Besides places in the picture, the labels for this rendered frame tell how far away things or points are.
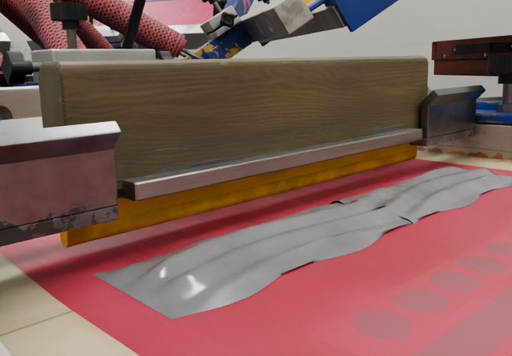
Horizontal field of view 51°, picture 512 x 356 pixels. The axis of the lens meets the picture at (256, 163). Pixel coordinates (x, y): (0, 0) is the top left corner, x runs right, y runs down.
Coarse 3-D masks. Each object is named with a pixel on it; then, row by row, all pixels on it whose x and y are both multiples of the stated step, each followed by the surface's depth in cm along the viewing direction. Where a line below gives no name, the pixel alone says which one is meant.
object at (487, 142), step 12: (480, 132) 56; (492, 132) 55; (504, 132) 54; (444, 144) 59; (456, 144) 58; (468, 144) 57; (480, 144) 56; (492, 144) 55; (504, 144) 54; (480, 156) 56; (492, 156) 55; (504, 156) 54; (0, 348) 13
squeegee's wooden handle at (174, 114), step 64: (64, 64) 27; (128, 64) 29; (192, 64) 32; (256, 64) 36; (320, 64) 40; (384, 64) 45; (128, 128) 30; (192, 128) 33; (256, 128) 36; (320, 128) 41; (384, 128) 47
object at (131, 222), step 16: (368, 160) 47; (384, 160) 49; (400, 160) 51; (304, 176) 42; (320, 176) 43; (336, 176) 44; (240, 192) 37; (256, 192) 38; (272, 192) 39; (160, 208) 33; (176, 208) 34; (192, 208) 35; (208, 208) 35; (96, 224) 30; (112, 224) 31; (128, 224) 31; (144, 224) 32; (64, 240) 29; (80, 240) 30
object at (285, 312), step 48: (48, 240) 32; (96, 240) 32; (144, 240) 32; (192, 240) 32; (384, 240) 31; (432, 240) 31; (480, 240) 30; (48, 288) 25; (96, 288) 25; (288, 288) 24; (336, 288) 24; (384, 288) 24; (144, 336) 20; (192, 336) 20; (240, 336) 20; (288, 336) 20
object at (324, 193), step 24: (384, 168) 51; (408, 168) 51; (432, 168) 51; (288, 192) 43; (312, 192) 43; (336, 192) 42; (360, 192) 42; (504, 192) 41; (432, 216) 35; (456, 216) 35; (480, 216) 35; (504, 216) 35
